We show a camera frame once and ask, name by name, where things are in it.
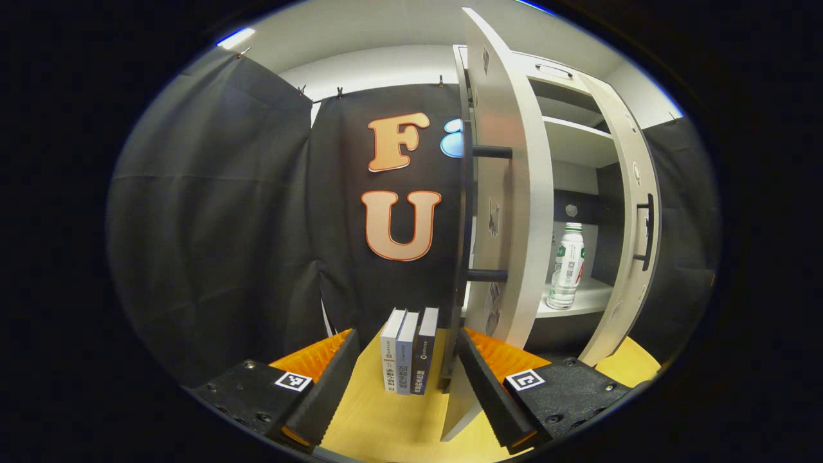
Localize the black backdrop cloth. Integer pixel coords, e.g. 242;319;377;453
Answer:
106;48;721;386

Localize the white cabinet door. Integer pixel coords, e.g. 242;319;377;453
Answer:
579;71;663;367
440;8;555;443

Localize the ceiling light panel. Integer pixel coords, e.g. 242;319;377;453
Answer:
215;27;256;50

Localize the grey blue book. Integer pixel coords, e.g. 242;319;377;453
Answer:
395;312;420;395

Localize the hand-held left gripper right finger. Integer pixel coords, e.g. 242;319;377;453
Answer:
457;327;635;455

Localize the white plastic bottle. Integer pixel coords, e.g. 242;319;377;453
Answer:
547;222;586;311

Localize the black door handle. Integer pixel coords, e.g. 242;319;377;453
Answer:
440;119;514;393

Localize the dark blue book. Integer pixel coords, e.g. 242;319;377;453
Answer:
410;307;440;395

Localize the white book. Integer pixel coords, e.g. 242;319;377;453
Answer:
381;309;407;392

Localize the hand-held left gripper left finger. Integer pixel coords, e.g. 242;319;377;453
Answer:
190;329;360;448

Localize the white cabinet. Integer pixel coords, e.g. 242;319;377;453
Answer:
453;44;619;354

